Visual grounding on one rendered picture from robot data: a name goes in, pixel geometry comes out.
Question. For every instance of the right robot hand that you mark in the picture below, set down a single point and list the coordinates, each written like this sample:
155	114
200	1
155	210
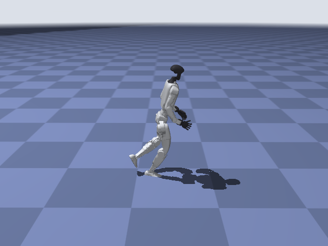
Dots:
185	124

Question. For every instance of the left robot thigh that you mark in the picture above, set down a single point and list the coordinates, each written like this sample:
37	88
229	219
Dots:
157	140

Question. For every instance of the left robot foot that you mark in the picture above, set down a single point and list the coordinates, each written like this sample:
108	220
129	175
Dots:
132	156

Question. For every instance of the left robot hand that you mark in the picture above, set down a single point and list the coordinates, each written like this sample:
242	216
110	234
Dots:
181	113

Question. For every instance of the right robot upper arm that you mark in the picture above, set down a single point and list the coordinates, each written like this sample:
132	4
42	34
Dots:
173	93

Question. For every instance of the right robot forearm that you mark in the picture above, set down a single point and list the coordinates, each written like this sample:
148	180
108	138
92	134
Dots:
172	116

